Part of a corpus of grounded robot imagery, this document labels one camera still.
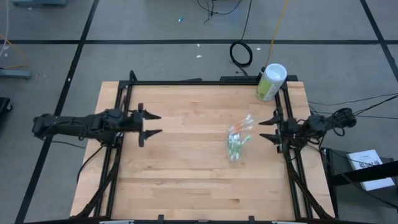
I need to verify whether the grey flat stand base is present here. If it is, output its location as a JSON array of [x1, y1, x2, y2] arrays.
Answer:
[[0, 68, 33, 80]]

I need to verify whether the white cable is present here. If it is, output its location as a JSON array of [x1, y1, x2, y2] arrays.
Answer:
[[0, 0, 11, 58]]

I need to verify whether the black aluminium table frame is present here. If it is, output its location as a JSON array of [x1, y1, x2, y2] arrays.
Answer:
[[73, 70, 335, 222]]

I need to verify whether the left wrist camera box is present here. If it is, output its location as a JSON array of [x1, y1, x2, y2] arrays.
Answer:
[[105, 108, 124, 120]]

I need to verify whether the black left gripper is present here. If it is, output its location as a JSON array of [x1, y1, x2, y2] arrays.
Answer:
[[124, 103, 164, 148]]

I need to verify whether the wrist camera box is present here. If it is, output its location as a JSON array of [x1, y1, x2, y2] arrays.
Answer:
[[105, 108, 124, 120], [306, 114, 327, 131]]

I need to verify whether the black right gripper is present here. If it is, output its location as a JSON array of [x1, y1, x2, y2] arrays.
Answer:
[[258, 112, 301, 154]]

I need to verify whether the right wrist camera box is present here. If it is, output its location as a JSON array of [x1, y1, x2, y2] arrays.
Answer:
[[306, 114, 327, 131]]

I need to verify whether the white printed booklet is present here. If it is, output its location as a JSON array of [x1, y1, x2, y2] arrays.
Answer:
[[346, 149, 396, 192]]

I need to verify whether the black chair base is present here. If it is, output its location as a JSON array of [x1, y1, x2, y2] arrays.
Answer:
[[0, 96, 13, 118]]

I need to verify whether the coiled black cable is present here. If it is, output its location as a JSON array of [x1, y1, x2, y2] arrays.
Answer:
[[229, 0, 254, 77]]

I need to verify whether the thin black cable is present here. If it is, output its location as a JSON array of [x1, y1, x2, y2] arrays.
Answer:
[[307, 92, 398, 106], [197, 0, 243, 24], [310, 110, 398, 121], [354, 94, 398, 116]]

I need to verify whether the yellow cable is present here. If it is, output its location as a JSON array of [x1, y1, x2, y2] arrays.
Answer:
[[0, 32, 29, 70], [265, 0, 290, 68]]

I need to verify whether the grey metal base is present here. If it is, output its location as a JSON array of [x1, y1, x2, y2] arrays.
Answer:
[[11, 0, 68, 7]]

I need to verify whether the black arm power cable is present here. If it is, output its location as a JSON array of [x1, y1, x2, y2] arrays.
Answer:
[[76, 144, 106, 185]]

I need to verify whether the green white wipes canister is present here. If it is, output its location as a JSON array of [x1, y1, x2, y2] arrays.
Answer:
[[256, 63, 288, 102]]

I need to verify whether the black side stand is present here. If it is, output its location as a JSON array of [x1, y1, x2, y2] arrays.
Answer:
[[320, 146, 398, 218]]

